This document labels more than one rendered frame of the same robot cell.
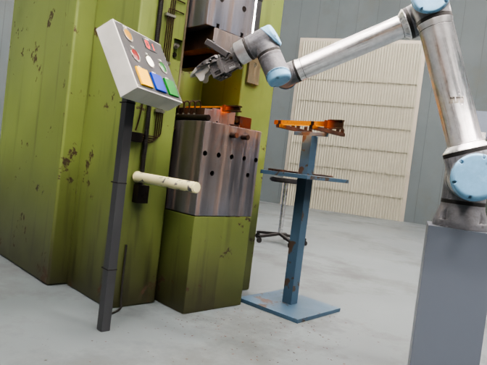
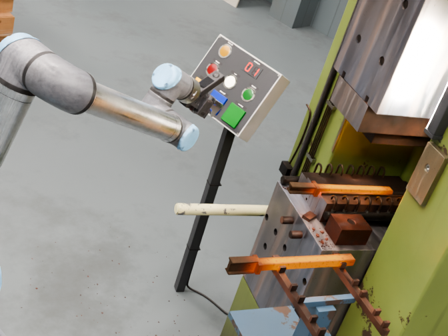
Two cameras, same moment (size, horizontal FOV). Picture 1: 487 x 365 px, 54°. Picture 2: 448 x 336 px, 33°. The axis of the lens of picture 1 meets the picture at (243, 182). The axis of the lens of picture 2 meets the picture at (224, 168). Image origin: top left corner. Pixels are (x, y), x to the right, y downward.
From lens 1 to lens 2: 368 cm
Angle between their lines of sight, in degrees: 103
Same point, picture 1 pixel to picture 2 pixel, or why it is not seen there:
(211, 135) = (277, 203)
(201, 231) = (241, 298)
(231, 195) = (271, 293)
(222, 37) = (343, 91)
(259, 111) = (415, 253)
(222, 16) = (351, 63)
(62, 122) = not seen: hidden behind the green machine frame
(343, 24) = not seen: outside the picture
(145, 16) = (335, 44)
